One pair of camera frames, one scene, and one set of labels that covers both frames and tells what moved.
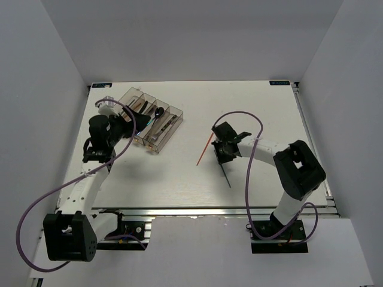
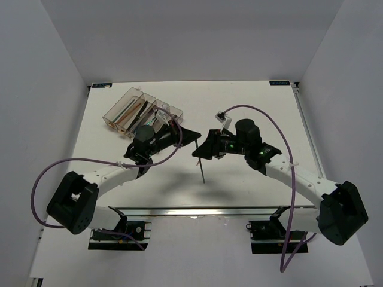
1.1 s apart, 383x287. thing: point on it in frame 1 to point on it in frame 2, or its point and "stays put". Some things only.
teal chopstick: (128, 106) stays put
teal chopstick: (225, 175) to (200, 164)
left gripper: (127, 124) to (188, 136)
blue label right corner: (279, 82) stays put
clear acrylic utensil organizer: (165, 119) stays put
